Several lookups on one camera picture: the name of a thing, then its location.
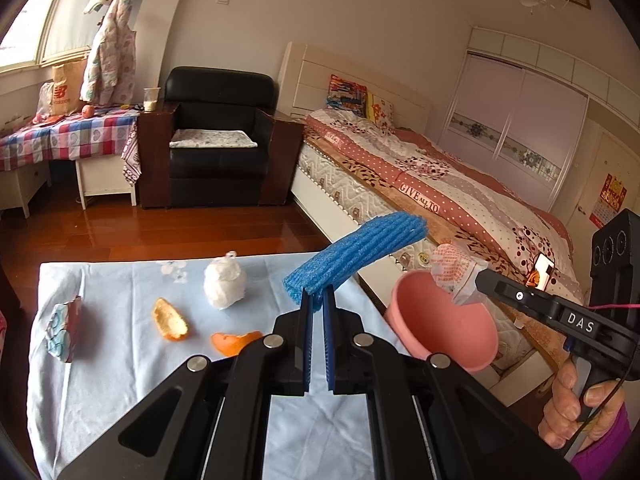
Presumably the colourful printed pillow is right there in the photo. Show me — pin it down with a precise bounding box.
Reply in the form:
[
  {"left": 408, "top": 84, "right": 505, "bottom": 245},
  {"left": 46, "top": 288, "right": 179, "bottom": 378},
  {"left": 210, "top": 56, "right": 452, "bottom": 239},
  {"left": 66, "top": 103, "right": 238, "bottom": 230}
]
[{"left": 327, "top": 75, "right": 368, "bottom": 117}]

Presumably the red wall calendar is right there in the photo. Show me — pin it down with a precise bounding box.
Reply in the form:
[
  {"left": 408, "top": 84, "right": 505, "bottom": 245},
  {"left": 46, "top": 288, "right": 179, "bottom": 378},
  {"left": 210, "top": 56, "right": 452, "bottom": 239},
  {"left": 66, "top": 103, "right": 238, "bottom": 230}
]
[{"left": 589, "top": 174, "right": 628, "bottom": 228}]

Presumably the window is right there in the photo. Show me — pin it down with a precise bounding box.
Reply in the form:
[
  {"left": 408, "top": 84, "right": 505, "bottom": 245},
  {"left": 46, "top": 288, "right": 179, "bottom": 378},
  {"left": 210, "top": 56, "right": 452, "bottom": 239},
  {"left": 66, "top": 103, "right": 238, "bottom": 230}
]
[{"left": 0, "top": 0, "right": 68, "bottom": 68}]

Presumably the white red plastic bag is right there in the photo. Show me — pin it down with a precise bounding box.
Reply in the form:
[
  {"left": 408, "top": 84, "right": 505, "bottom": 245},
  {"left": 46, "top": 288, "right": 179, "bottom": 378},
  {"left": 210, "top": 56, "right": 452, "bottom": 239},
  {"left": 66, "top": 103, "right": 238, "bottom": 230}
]
[{"left": 34, "top": 81, "right": 55, "bottom": 123}]

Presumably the floral padded jacket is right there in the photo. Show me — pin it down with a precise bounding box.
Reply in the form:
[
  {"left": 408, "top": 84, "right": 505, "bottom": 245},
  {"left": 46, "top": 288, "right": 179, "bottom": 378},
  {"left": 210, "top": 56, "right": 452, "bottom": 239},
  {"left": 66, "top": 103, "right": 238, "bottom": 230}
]
[{"left": 80, "top": 0, "right": 137, "bottom": 106}]

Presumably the smartphone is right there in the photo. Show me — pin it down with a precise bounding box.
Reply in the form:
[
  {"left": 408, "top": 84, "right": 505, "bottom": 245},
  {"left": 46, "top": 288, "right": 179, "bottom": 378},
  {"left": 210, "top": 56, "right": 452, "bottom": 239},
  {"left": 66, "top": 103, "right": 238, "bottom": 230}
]
[{"left": 531, "top": 252, "right": 556, "bottom": 288}]

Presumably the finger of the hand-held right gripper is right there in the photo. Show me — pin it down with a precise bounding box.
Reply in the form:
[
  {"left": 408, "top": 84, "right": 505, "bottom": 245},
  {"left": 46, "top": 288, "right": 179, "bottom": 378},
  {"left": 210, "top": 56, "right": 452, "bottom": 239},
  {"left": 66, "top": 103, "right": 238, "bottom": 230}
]
[{"left": 474, "top": 269, "right": 561, "bottom": 318}]

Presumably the blue foam strip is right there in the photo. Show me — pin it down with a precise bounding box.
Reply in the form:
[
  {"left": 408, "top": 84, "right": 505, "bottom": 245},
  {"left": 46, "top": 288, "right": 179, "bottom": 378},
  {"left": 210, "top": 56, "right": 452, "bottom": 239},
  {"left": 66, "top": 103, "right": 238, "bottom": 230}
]
[{"left": 282, "top": 211, "right": 428, "bottom": 303}]

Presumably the cream headboard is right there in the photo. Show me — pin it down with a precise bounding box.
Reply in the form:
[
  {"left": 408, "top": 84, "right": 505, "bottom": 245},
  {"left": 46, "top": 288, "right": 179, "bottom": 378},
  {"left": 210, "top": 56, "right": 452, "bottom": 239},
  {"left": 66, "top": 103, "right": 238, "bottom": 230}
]
[{"left": 277, "top": 41, "right": 432, "bottom": 131}]

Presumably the floral seat cushion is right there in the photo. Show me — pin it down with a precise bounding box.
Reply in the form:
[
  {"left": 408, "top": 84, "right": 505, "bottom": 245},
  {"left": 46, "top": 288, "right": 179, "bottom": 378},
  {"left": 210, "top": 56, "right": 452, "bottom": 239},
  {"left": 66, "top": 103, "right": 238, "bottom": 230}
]
[{"left": 169, "top": 128, "right": 259, "bottom": 150}]

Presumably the white wardrobe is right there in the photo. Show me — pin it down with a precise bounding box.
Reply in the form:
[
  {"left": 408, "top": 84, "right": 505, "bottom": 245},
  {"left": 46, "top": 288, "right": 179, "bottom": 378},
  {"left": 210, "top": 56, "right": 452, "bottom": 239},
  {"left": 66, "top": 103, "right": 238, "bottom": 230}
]
[{"left": 437, "top": 27, "right": 640, "bottom": 211}]

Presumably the black leather armchair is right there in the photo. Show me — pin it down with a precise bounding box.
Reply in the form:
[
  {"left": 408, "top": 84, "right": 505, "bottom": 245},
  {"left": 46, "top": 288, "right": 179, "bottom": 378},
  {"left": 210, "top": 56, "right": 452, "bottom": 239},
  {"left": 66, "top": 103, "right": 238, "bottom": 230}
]
[{"left": 164, "top": 66, "right": 278, "bottom": 207}]

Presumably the person's right forearm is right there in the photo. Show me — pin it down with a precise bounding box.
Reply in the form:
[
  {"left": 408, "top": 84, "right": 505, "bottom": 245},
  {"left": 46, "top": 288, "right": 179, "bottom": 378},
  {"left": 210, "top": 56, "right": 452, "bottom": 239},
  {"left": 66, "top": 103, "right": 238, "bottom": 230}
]
[{"left": 570, "top": 402, "right": 636, "bottom": 480}]

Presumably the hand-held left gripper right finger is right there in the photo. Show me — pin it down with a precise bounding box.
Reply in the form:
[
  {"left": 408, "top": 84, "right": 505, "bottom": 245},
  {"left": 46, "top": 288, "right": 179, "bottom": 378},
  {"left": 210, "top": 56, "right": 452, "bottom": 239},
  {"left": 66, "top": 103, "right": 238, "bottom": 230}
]
[{"left": 322, "top": 284, "right": 583, "bottom": 480}]

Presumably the roller blind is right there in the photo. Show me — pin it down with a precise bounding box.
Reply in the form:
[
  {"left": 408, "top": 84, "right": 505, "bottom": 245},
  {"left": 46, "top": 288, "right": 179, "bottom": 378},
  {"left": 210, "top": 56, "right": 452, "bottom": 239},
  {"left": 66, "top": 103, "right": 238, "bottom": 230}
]
[{"left": 40, "top": 0, "right": 121, "bottom": 66}]

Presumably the clear plastic wrapper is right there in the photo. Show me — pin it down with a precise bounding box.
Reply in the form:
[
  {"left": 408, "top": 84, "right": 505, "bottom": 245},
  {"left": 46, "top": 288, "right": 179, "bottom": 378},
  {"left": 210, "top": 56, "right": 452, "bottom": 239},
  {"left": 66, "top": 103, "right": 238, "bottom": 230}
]
[{"left": 429, "top": 242, "right": 488, "bottom": 308}]

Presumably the light blue floral tablecloth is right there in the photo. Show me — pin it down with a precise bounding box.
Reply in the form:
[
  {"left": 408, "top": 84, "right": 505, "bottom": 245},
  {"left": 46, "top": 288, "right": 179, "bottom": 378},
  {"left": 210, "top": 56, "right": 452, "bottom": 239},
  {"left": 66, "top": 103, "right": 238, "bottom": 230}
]
[{"left": 27, "top": 252, "right": 416, "bottom": 480}]

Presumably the orange peel with pale inside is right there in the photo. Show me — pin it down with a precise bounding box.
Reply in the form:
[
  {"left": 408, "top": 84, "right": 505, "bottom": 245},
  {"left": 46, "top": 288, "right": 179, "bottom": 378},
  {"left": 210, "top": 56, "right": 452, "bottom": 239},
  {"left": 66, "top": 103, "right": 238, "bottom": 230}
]
[{"left": 152, "top": 297, "right": 191, "bottom": 342}]

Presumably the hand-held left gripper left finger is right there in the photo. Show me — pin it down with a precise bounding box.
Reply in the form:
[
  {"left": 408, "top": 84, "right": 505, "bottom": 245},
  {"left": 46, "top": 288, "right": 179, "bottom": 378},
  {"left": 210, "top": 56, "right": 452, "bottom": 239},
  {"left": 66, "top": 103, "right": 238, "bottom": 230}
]
[{"left": 57, "top": 287, "right": 314, "bottom": 480}]

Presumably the brown paper bag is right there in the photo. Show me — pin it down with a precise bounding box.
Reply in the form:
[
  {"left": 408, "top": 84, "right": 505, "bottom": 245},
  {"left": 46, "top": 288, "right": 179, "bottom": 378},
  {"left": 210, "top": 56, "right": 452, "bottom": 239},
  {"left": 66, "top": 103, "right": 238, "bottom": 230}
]
[{"left": 51, "top": 58, "right": 90, "bottom": 116}]

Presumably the pink plastic bucket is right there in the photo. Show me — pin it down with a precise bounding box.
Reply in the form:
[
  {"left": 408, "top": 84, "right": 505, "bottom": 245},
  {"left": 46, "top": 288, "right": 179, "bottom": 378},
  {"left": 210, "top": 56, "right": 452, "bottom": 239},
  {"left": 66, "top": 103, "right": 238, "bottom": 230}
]
[{"left": 384, "top": 268, "right": 499, "bottom": 373}]

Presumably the pink patchwork quilt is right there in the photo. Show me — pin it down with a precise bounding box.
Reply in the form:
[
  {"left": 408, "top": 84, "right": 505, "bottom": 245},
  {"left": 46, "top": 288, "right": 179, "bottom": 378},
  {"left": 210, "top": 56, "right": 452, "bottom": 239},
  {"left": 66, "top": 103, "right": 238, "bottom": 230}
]
[{"left": 305, "top": 107, "right": 576, "bottom": 281}]

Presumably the checkered tablecloth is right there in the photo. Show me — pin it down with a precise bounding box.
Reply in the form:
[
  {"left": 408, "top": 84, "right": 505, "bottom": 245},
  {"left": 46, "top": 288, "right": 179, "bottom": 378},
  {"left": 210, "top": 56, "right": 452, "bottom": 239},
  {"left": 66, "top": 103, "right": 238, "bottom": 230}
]
[{"left": 0, "top": 105, "right": 141, "bottom": 186}]

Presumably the person's right hand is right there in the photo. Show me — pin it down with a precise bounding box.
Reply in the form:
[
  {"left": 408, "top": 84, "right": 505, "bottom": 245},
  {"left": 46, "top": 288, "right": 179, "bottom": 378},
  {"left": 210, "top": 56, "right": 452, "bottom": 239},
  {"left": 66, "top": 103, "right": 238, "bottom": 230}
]
[{"left": 539, "top": 357, "right": 626, "bottom": 453}]

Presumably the white cabinet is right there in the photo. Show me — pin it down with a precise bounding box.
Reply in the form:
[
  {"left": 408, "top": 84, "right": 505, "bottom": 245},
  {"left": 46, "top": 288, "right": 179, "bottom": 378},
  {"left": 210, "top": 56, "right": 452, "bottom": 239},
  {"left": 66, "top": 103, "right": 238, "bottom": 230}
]
[
  {"left": 75, "top": 152, "right": 138, "bottom": 210},
  {"left": 0, "top": 162, "right": 51, "bottom": 218}
]

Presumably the crumpled teal printed paper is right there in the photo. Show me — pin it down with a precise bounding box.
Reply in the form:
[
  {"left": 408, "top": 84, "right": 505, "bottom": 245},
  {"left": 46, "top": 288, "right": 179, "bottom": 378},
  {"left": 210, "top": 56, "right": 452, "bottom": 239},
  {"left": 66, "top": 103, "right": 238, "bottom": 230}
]
[{"left": 44, "top": 296, "right": 83, "bottom": 363}]

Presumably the dark wooden side cabinet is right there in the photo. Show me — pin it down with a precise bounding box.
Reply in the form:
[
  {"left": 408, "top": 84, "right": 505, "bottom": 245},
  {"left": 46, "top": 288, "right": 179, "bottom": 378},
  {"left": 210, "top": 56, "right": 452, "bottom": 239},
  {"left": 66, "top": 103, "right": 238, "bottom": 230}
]
[
  {"left": 257, "top": 109, "right": 306, "bottom": 207},
  {"left": 137, "top": 101, "right": 181, "bottom": 209}
]

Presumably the yellow floral pillow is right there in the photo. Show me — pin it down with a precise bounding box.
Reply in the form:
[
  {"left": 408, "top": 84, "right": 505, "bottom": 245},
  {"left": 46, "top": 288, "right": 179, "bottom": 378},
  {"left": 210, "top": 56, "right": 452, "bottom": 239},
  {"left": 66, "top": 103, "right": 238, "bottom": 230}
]
[{"left": 366, "top": 93, "right": 396, "bottom": 128}]

